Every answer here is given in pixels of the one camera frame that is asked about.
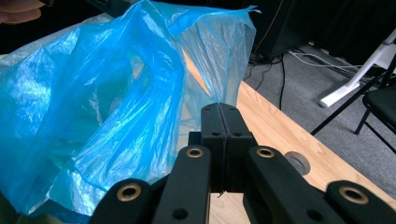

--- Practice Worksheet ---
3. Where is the long black floor cable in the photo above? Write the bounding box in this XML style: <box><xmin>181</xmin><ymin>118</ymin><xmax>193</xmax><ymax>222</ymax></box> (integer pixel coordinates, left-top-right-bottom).
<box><xmin>277</xmin><ymin>53</ymin><xmax>287</xmax><ymax>111</ymax></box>

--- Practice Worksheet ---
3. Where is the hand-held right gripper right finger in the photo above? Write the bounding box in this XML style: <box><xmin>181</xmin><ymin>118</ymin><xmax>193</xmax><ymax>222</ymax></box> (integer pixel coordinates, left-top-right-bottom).
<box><xmin>219</xmin><ymin>103</ymin><xmax>258</xmax><ymax>192</ymax></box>

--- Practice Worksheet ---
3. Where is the blue plastic bag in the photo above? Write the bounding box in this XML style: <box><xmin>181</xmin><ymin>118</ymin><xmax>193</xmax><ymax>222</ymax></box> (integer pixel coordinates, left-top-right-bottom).
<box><xmin>0</xmin><ymin>0</ymin><xmax>262</xmax><ymax>224</ymax></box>

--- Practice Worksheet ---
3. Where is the white desk frame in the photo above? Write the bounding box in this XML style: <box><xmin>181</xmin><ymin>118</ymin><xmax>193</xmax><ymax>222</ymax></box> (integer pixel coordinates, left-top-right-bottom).
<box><xmin>318</xmin><ymin>28</ymin><xmax>396</xmax><ymax>109</ymax></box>

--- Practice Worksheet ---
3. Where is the black floor cable bundle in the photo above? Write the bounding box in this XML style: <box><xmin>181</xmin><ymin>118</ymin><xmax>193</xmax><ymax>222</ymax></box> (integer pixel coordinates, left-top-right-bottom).
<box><xmin>242</xmin><ymin>50</ymin><xmax>281</xmax><ymax>91</ymax></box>

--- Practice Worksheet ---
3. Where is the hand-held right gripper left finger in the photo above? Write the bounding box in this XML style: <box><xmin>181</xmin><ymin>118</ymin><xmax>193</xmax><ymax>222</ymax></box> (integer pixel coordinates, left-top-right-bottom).
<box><xmin>200</xmin><ymin>103</ymin><xmax>227</xmax><ymax>192</ymax></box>

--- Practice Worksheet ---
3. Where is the white floor cable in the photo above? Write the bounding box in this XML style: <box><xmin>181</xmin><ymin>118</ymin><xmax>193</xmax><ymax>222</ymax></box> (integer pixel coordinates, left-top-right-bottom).
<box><xmin>287</xmin><ymin>49</ymin><xmax>363</xmax><ymax>71</ymax></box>

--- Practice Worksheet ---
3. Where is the dark curtain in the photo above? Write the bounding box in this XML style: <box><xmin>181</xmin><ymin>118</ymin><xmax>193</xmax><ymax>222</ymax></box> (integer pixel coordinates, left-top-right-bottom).
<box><xmin>311</xmin><ymin>0</ymin><xmax>396</xmax><ymax>66</ymax></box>

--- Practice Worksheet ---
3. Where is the thin orange cable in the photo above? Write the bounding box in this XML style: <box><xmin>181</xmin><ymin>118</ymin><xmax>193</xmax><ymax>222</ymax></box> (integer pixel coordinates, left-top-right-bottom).
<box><xmin>252</xmin><ymin>0</ymin><xmax>285</xmax><ymax>56</ymax></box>

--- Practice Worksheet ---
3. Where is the black folding chair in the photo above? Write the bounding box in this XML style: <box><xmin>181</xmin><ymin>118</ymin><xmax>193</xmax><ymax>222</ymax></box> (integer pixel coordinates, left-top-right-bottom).
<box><xmin>310</xmin><ymin>53</ymin><xmax>396</xmax><ymax>156</ymax></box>

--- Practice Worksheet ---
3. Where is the black box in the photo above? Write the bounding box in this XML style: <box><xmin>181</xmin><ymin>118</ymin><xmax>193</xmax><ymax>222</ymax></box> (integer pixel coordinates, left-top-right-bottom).
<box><xmin>246</xmin><ymin>0</ymin><xmax>316</xmax><ymax>61</ymax></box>

